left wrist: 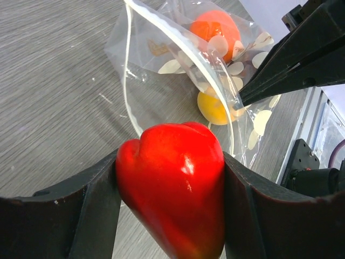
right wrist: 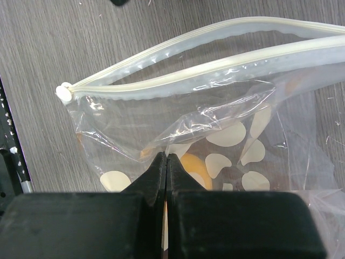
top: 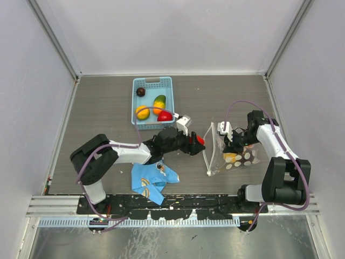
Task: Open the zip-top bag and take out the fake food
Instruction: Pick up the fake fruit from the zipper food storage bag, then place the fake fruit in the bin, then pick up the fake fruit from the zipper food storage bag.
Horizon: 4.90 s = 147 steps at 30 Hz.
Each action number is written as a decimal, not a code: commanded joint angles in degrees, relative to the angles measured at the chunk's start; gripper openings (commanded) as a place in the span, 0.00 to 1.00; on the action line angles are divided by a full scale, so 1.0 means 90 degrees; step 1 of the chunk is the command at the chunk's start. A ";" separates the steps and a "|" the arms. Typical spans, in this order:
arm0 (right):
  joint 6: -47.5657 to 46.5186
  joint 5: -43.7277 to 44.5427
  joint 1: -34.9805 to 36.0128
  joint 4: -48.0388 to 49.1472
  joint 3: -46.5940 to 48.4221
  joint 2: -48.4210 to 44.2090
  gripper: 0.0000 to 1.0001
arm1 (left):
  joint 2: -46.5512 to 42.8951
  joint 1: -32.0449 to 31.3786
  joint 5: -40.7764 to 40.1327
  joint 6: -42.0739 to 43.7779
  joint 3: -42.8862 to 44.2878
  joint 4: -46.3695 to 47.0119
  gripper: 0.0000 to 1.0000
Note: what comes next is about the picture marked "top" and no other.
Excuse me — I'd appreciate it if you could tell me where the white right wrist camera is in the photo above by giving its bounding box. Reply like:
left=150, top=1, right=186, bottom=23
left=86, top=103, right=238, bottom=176
left=217, top=121, right=233, bottom=141

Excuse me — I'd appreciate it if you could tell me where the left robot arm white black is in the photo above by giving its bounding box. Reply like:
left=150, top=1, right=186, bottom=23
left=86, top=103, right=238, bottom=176
left=70, top=127, right=205, bottom=214

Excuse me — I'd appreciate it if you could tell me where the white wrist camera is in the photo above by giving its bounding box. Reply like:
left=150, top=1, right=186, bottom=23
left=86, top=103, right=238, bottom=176
left=217, top=121, right=233, bottom=141
left=176, top=115, right=192, bottom=136

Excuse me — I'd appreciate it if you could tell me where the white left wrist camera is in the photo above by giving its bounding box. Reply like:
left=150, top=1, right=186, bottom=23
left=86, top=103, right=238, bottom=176
left=176, top=115, right=192, bottom=136

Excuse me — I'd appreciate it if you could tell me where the light blue plastic basket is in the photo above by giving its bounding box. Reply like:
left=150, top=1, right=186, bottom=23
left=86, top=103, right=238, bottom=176
left=131, top=77, right=175, bottom=130

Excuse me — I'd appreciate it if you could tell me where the aluminium frame rail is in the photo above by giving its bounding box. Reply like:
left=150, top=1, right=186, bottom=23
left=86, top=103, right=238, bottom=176
left=26, top=195, right=80, bottom=217

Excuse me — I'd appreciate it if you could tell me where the yellow fake lemon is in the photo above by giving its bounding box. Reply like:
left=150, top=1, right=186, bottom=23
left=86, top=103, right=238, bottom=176
left=135, top=105, right=150, bottom=120

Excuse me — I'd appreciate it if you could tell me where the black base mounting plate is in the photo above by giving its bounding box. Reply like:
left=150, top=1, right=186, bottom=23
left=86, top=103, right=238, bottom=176
left=94, top=194, right=260, bottom=220

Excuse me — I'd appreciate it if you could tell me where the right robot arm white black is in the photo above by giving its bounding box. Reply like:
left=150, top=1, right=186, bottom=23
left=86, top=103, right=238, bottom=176
left=217, top=110, right=311, bottom=213

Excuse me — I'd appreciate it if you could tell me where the red fake apple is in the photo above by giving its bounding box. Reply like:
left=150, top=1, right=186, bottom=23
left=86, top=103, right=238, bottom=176
left=157, top=111, right=174, bottom=122

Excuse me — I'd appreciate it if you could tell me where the red fake strawberry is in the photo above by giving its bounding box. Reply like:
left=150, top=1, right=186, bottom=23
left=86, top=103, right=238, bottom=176
left=196, top=135, right=205, bottom=145

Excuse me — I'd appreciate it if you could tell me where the white slotted cable duct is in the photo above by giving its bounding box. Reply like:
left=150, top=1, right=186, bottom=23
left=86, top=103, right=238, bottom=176
left=38, top=215, right=240, bottom=228

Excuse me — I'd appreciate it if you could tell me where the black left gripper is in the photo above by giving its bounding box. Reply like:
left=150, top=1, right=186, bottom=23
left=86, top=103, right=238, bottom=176
left=162, top=126, right=204, bottom=155

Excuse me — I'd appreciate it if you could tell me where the dark purple fake plum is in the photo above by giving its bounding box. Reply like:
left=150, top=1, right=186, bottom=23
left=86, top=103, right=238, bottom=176
left=136, top=87, right=146, bottom=97

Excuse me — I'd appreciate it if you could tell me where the orange fake fruit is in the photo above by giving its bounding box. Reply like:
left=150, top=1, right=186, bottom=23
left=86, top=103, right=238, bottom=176
left=153, top=95, right=166, bottom=116

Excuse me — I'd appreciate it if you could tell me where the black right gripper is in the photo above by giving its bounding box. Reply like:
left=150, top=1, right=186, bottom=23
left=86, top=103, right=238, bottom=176
left=223, top=128, right=260, bottom=155

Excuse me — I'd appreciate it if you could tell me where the blue patterned cloth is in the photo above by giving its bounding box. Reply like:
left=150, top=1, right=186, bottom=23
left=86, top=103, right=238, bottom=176
left=131, top=161, right=180, bottom=205

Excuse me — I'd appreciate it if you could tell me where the small orange fake tangerine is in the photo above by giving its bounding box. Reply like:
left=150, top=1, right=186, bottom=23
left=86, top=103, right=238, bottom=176
left=223, top=153, right=237, bottom=163

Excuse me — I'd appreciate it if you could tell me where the clear polka dot zip bag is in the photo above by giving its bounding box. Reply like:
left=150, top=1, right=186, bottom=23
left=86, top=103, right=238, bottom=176
left=202, top=122, right=260, bottom=176

